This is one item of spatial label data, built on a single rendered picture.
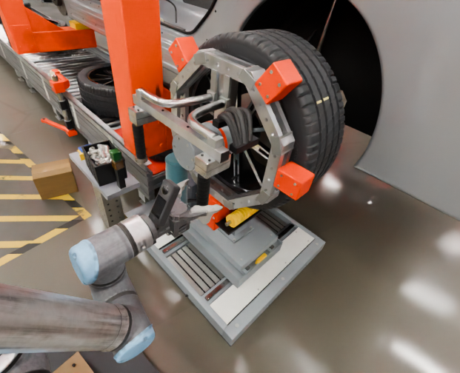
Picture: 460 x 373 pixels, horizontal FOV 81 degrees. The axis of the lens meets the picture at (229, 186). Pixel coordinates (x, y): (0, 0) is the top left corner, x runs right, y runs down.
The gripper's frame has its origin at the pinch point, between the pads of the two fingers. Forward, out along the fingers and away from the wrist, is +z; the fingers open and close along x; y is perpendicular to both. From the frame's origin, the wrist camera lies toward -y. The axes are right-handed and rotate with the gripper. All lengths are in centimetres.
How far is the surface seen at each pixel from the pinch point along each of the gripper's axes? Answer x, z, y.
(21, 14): -256, 25, 2
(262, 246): 2, 42, 61
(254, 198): 4.4, 19.4, 11.2
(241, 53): -17.3, 27.7, -29.7
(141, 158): -32.6, -2.0, 6.4
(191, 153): -12.9, 4.9, -3.9
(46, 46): -256, 36, 26
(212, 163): 2.4, -0.8, -11.6
